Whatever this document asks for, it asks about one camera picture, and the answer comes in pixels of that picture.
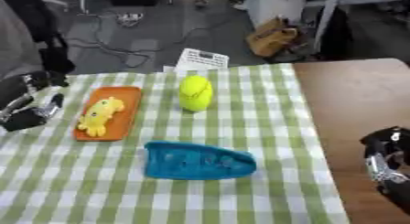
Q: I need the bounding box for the yellow soft toy animal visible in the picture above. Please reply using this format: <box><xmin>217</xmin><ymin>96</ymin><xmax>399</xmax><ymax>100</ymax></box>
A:
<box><xmin>77</xmin><ymin>96</ymin><xmax>127</xmax><ymax>138</ymax></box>

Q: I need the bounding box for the orange rectangular tray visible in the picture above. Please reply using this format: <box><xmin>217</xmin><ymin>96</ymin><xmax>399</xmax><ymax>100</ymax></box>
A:
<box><xmin>71</xmin><ymin>86</ymin><xmax>145</xmax><ymax>143</ymax></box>

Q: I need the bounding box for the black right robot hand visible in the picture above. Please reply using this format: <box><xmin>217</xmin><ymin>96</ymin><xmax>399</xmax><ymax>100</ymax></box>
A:
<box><xmin>359</xmin><ymin>126</ymin><xmax>410</xmax><ymax>216</ymax></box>

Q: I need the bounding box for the black cable on floor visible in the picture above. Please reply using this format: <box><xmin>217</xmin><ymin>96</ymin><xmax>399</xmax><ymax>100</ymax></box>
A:
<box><xmin>65</xmin><ymin>14</ymin><xmax>162</xmax><ymax>69</ymax></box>

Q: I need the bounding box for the blue toy boat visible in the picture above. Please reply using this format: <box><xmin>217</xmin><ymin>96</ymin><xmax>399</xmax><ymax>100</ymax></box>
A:
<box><xmin>142</xmin><ymin>140</ymin><xmax>258</xmax><ymax>181</ymax></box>

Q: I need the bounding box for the white table leg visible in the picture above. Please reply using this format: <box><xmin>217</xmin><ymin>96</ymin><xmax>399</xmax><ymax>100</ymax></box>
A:
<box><xmin>312</xmin><ymin>0</ymin><xmax>343</xmax><ymax>53</ymax></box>

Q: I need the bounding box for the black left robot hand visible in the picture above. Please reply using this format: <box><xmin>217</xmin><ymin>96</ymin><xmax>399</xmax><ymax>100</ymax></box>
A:
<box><xmin>0</xmin><ymin>69</ymin><xmax>70</xmax><ymax>133</ymax></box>

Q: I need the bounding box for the tan bag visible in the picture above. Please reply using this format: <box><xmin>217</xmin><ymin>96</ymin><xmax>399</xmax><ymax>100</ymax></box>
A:
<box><xmin>244</xmin><ymin>16</ymin><xmax>301</xmax><ymax>58</ymax></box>

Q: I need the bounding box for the white plastic basket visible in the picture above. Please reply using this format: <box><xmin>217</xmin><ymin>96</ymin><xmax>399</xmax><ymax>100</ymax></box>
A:
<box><xmin>174</xmin><ymin>48</ymin><xmax>231</xmax><ymax>72</ymax></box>

